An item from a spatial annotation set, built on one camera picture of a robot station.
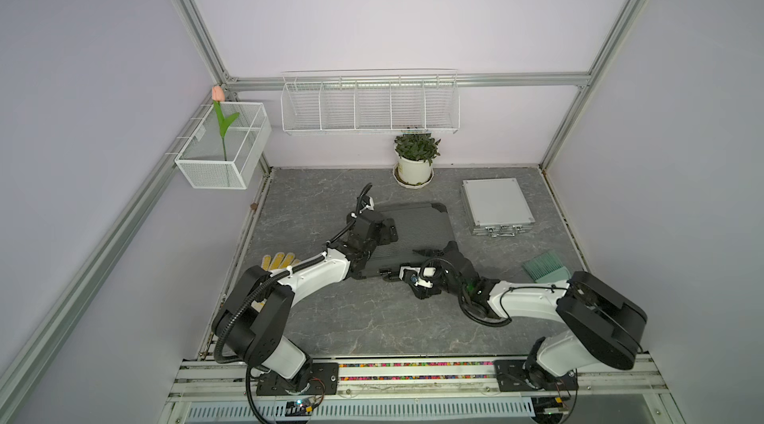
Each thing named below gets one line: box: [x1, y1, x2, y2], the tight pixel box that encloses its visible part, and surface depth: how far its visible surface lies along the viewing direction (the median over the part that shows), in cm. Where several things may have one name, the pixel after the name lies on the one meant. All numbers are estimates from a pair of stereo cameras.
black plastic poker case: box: [357, 202, 455, 277], surface depth 93 cm
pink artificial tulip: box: [211, 85, 240, 162], surface depth 87 cm
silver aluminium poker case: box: [460, 178, 537, 238], surface depth 104 cm
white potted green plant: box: [391, 133, 442, 189], surface depth 108 cm
